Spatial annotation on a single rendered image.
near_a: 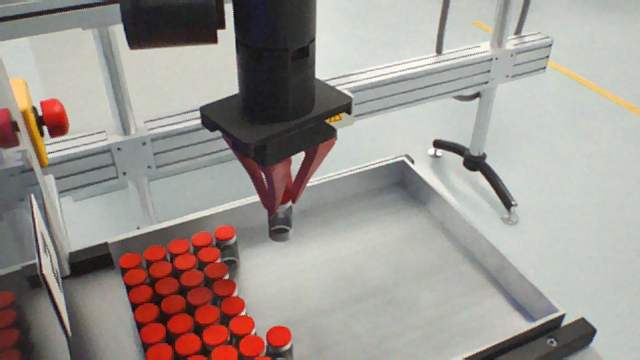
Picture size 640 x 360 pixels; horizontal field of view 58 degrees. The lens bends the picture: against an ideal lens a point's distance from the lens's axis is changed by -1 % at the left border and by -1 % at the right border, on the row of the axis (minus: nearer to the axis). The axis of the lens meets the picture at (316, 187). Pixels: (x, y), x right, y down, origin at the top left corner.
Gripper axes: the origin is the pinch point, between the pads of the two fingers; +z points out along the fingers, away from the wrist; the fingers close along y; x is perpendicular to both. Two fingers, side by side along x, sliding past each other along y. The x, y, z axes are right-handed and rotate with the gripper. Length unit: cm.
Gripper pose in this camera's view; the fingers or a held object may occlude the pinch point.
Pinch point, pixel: (280, 197)
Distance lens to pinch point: 49.3
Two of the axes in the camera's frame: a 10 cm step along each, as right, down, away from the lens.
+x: 6.5, 4.7, -6.0
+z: -0.2, 8.0, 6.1
